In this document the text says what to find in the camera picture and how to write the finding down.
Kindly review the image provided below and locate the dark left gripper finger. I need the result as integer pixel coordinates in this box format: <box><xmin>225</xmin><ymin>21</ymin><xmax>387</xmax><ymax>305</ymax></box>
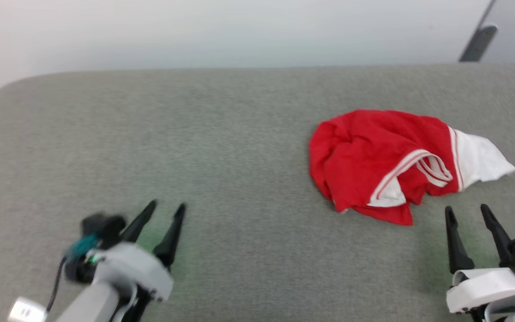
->
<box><xmin>152</xmin><ymin>203</ymin><xmax>187</xmax><ymax>272</ymax></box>
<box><xmin>120</xmin><ymin>199</ymin><xmax>158</xmax><ymax>245</ymax></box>

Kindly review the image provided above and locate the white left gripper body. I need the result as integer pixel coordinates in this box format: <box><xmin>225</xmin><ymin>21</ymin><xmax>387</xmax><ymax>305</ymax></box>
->
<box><xmin>88</xmin><ymin>242</ymin><xmax>174</xmax><ymax>302</ymax></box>

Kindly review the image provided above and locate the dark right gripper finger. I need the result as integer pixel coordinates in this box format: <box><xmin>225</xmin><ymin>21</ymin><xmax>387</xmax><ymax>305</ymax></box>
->
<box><xmin>445</xmin><ymin>206</ymin><xmax>476</xmax><ymax>275</ymax></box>
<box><xmin>480</xmin><ymin>204</ymin><xmax>515</xmax><ymax>268</ymax></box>

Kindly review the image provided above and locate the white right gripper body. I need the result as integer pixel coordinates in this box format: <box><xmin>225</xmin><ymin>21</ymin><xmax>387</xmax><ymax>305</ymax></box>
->
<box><xmin>446</xmin><ymin>267</ymin><xmax>515</xmax><ymax>314</ymax></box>

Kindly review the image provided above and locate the red and white garment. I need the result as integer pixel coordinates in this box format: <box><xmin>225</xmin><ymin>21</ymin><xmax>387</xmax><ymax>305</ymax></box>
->
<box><xmin>308</xmin><ymin>109</ymin><xmax>515</xmax><ymax>226</ymax></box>

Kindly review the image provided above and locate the grey metal panel foot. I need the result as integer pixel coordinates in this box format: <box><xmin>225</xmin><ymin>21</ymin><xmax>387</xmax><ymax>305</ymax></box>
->
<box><xmin>460</xmin><ymin>25</ymin><xmax>499</xmax><ymax>63</ymax></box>

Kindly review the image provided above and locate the thin black cable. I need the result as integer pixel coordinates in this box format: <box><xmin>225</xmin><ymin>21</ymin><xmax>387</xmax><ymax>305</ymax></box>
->
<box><xmin>45</xmin><ymin>257</ymin><xmax>68</xmax><ymax>314</ymax></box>

